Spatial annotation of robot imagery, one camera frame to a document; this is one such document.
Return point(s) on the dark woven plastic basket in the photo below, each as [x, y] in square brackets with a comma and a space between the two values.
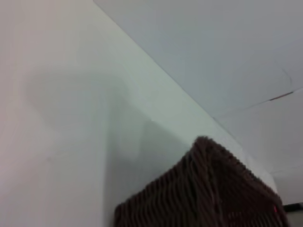
[203, 189]

